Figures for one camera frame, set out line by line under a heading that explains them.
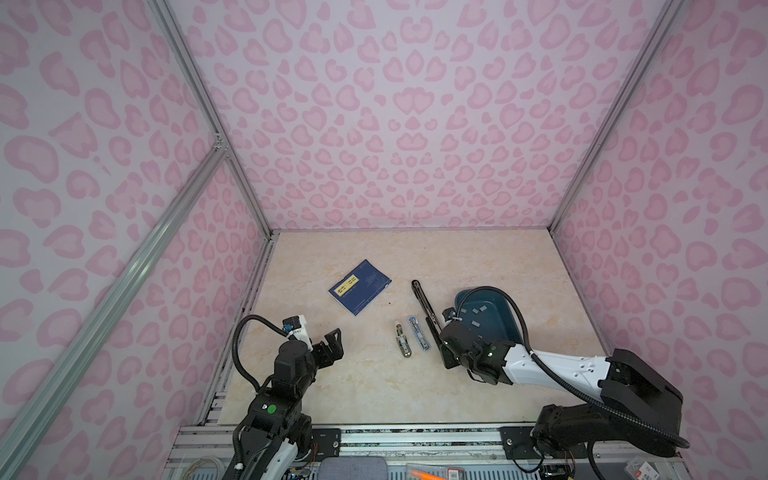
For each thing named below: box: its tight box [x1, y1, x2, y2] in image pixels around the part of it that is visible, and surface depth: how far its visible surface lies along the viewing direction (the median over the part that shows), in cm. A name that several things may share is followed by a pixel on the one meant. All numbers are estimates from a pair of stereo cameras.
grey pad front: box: [317, 456, 388, 480], surface depth 69 cm
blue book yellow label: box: [328, 259, 392, 317], surface depth 104 cm
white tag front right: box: [624, 456, 661, 480], surface depth 70 cm
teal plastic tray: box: [454, 288, 524, 344], surface depth 96 cm
